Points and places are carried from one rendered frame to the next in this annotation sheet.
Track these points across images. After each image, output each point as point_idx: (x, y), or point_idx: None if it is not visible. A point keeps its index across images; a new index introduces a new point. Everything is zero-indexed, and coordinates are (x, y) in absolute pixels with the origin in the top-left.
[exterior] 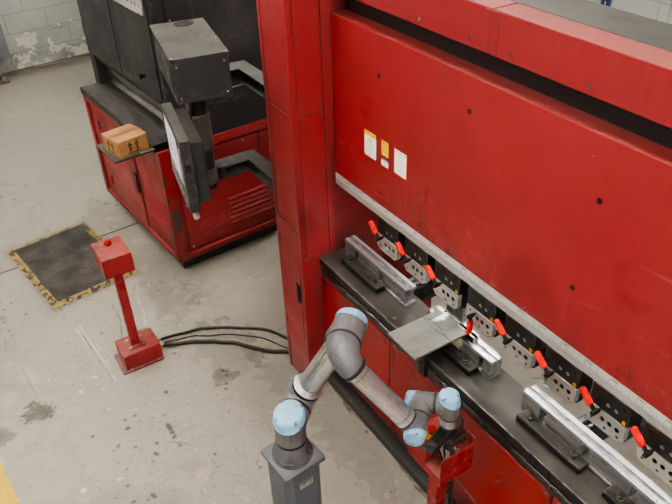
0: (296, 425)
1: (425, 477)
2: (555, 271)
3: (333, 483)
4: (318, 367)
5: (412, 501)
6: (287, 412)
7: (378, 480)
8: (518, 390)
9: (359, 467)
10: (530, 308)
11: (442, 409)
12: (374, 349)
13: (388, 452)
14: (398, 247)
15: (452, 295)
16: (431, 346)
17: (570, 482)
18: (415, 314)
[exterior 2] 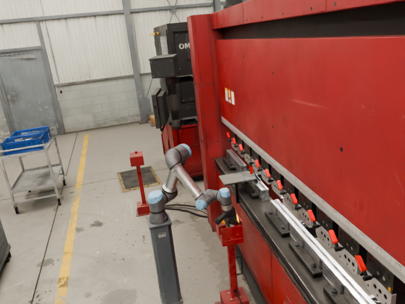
0: (155, 198)
1: (248, 273)
2: (268, 121)
3: (203, 269)
4: (169, 173)
5: (238, 283)
6: (154, 193)
7: (225, 272)
8: None
9: (219, 265)
10: (265, 148)
11: (219, 196)
12: None
13: (236, 262)
14: (232, 140)
15: (248, 157)
16: (235, 181)
17: (276, 239)
18: None
